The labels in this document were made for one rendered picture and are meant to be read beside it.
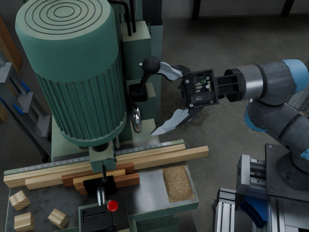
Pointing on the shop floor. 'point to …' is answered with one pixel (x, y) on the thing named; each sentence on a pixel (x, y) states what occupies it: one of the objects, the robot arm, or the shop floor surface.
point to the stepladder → (14, 106)
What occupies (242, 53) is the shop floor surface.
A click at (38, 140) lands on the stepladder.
